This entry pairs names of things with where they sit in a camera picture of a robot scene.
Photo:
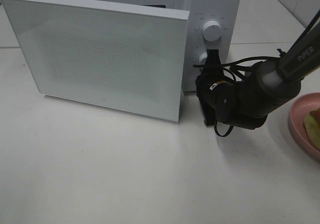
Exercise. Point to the white bread sandwich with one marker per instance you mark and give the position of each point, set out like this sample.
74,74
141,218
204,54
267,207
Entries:
312,128

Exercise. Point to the white lower microwave knob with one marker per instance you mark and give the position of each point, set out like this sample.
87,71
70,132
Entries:
202,58

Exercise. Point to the white microwave knob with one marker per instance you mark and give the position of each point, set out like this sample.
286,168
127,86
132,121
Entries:
211,30
202,58

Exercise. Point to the white microwave oven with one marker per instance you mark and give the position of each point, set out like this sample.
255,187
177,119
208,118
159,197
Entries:
197,12

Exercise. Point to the white microwave door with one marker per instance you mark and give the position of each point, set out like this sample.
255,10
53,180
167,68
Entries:
121,56

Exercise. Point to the white upper microwave knob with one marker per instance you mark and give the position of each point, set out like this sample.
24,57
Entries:
211,30

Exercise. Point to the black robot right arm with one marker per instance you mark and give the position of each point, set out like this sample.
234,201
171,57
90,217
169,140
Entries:
243,93

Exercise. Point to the pink round plate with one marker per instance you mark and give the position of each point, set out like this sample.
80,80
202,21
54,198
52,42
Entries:
298,111

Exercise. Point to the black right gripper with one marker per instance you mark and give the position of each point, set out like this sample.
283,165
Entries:
215,91

